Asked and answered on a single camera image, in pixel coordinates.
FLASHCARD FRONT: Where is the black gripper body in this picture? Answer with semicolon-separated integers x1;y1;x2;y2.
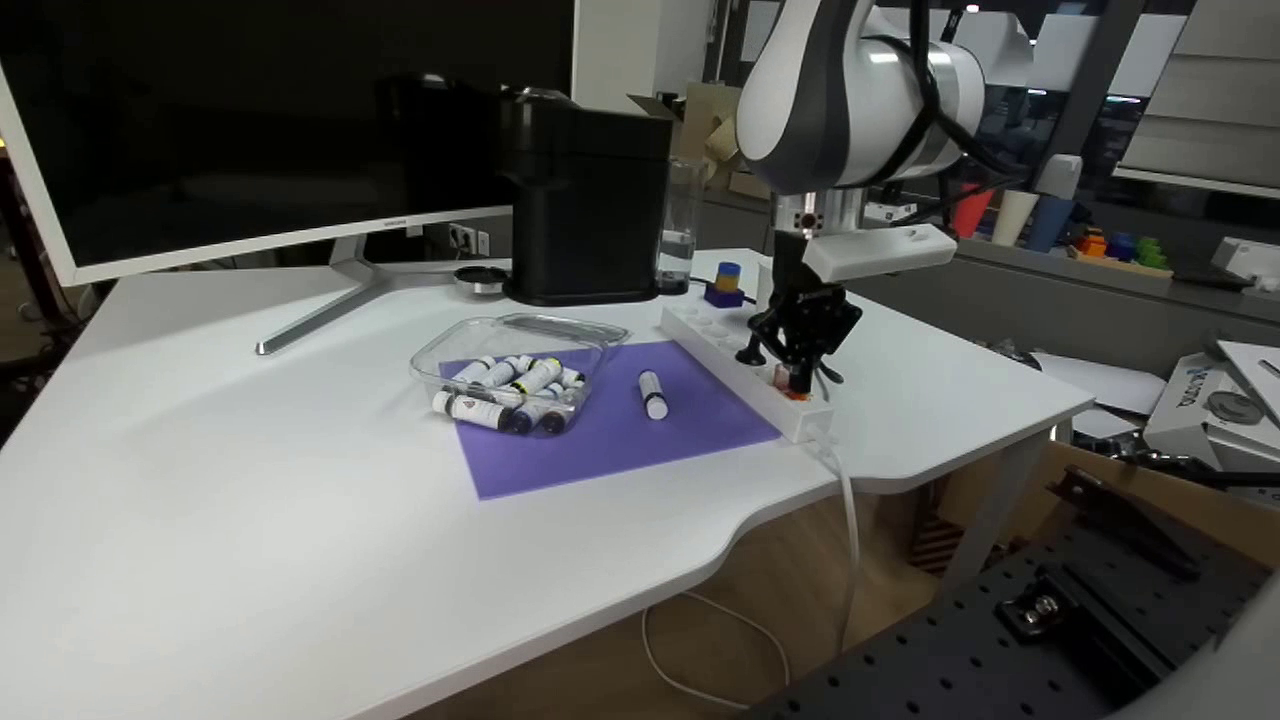
745;234;861;396

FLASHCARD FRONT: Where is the white power strip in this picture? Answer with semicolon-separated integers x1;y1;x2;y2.
656;301;839;450

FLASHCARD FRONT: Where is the clear plastic clamshell container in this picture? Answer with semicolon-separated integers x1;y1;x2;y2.
409;312;629;436

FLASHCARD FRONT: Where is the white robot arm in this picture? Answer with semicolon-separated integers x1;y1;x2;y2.
737;0;985;399

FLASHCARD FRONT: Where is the purple and blue block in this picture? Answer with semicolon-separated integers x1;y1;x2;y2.
705;260;745;307

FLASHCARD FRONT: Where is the clear plastic bottle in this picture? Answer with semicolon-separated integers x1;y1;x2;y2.
656;163;699;297

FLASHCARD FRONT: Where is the loose white vial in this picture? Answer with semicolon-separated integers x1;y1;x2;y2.
636;371;670;421

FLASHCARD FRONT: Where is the purple paper mat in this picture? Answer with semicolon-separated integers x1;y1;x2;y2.
456;339;776;502

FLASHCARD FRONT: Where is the red cup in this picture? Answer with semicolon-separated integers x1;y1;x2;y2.
949;183;996;242

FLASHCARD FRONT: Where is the white cup on shelf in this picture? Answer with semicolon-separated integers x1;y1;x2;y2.
991;189;1036;250

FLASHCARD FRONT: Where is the black coffee machine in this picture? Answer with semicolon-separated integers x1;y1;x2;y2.
499;93;674;306

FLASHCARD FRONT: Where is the blue cup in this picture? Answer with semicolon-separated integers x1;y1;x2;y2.
1024;196;1077;252

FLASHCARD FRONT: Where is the black perforated board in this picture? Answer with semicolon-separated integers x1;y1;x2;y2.
748;526;1270;720

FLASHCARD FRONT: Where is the white computer monitor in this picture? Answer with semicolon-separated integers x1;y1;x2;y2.
0;0;592;360

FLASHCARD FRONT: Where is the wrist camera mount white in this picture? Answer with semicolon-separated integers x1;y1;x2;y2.
796;189;957;283

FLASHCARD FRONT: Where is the white power strip cable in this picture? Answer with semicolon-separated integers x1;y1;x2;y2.
636;432;870;718

